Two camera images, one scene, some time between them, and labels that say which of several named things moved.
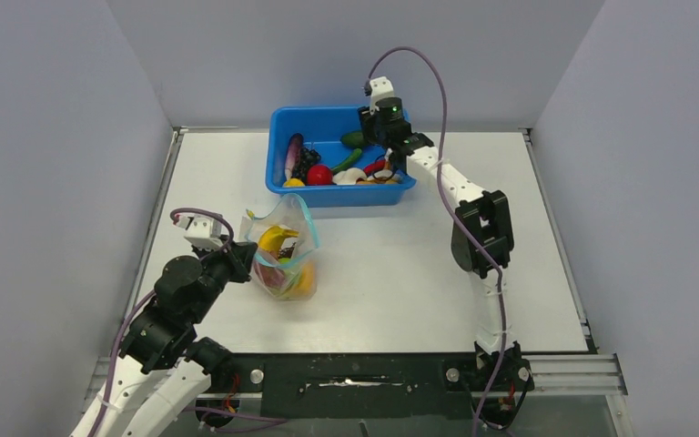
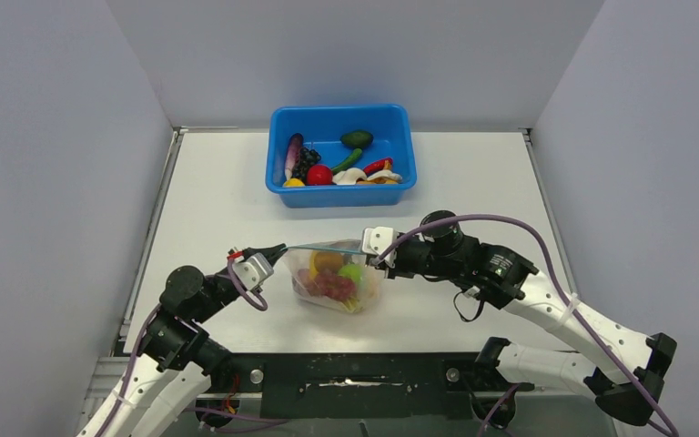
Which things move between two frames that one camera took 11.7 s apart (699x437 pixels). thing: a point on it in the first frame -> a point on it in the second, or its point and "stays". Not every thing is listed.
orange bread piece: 388,181 stays
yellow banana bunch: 273,238 -> 353,304
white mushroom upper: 349,177 stays
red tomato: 319,174 stays
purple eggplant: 292,156 stays
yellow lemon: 294,182 stays
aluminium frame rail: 160,211 stays
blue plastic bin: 322,128 stays
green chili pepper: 356,155 stays
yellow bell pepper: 307,284 -> 320,260
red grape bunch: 270,275 -> 328,283
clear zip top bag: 288,240 -> 333,274
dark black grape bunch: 308,157 stays
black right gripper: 368,121 -> 399,269
